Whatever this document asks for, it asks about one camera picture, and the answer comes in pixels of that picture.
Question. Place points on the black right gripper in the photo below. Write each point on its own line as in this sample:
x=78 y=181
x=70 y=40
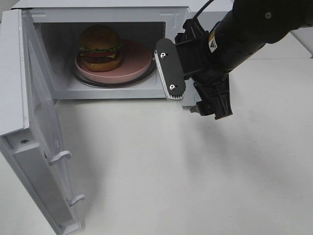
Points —
x=210 y=82

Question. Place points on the pink round plate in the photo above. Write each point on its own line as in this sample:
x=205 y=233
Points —
x=130 y=62

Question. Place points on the glass microwave turntable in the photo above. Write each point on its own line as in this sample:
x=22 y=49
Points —
x=151 y=71

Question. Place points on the burger with lettuce and tomato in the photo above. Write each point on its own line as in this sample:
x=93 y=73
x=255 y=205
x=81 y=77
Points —
x=100 y=47

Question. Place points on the white microwave door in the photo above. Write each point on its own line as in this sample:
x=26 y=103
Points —
x=30 y=134

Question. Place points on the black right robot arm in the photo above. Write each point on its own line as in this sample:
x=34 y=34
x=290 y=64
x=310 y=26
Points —
x=209 y=56

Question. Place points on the round white door button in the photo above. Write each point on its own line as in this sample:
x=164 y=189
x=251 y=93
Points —
x=197 y=98

